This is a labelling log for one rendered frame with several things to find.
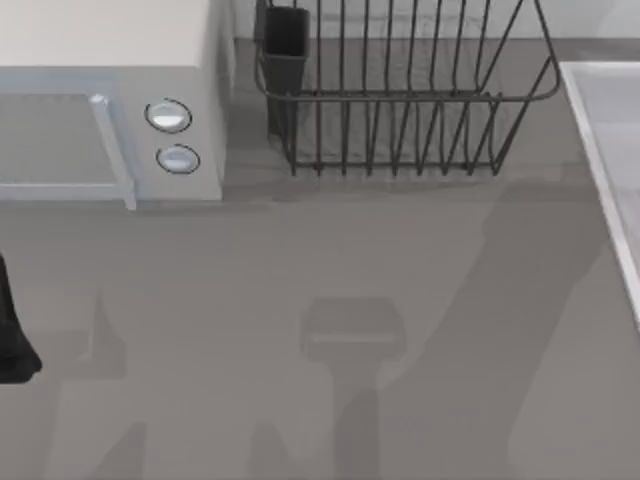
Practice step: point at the small silver microwave knob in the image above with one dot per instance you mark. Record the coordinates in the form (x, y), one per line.
(177, 159)

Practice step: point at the black cutlery holder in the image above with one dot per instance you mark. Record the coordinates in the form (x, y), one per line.
(284, 50)

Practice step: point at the large silver microwave knob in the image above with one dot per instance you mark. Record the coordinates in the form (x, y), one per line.
(167, 116)

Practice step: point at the glass microwave door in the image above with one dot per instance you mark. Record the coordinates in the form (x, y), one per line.
(55, 140)

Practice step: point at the pale microwave oven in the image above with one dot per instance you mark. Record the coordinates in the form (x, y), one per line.
(100, 35)

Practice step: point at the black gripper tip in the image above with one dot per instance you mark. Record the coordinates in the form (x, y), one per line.
(12, 340)

